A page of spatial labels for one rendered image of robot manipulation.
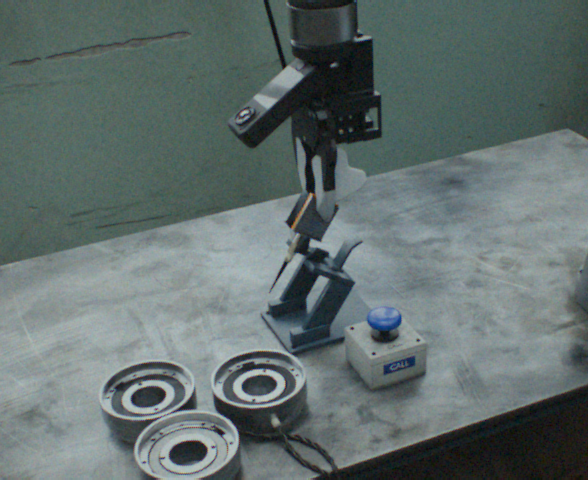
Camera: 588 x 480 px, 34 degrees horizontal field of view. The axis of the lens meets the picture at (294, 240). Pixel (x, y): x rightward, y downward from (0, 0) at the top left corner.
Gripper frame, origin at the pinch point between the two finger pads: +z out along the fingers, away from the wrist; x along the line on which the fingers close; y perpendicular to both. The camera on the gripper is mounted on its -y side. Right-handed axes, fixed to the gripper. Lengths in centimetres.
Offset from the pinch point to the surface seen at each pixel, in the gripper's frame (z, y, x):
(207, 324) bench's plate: 16.3, -13.2, 6.5
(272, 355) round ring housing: 12.9, -9.8, -8.1
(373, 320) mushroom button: 9.1, 1.1, -12.3
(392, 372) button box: 14.6, 1.8, -15.3
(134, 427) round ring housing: 13.3, -27.3, -12.5
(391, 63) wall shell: 42, 88, 148
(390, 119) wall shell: 60, 88, 148
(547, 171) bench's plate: 16, 50, 22
